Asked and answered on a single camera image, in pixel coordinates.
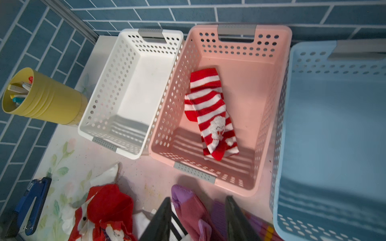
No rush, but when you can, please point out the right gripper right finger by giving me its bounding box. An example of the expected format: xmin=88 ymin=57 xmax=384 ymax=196
xmin=225 ymin=196 xmax=261 ymax=241

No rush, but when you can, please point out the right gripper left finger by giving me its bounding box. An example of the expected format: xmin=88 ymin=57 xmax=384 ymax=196
xmin=139 ymin=197 xmax=172 ymax=241

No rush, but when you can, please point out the purple striped sock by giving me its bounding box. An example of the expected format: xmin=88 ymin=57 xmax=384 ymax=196
xmin=171 ymin=185 xmax=282 ymax=241

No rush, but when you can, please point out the red white striped sock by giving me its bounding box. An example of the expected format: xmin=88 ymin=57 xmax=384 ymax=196
xmin=184 ymin=68 xmax=239 ymax=161

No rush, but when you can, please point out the blue plastic basket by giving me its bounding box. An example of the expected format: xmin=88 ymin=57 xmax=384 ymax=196
xmin=270 ymin=39 xmax=386 ymax=241

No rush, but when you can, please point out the white plastic basket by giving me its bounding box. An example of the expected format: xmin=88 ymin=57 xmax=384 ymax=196
xmin=78 ymin=29 xmax=184 ymax=160

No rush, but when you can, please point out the pink plastic basket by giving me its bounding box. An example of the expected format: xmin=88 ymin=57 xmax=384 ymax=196
xmin=149 ymin=24 xmax=292 ymax=197

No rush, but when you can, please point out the black white striped sock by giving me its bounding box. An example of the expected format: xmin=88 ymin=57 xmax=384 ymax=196
xmin=169 ymin=204 xmax=193 ymax=241

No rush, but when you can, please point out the red santa sock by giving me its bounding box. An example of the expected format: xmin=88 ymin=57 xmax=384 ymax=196
xmin=68 ymin=184 xmax=137 ymax=241

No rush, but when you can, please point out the yellow pen cup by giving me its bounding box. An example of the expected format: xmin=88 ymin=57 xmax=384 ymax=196
xmin=2 ymin=67 xmax=88 ymax=126

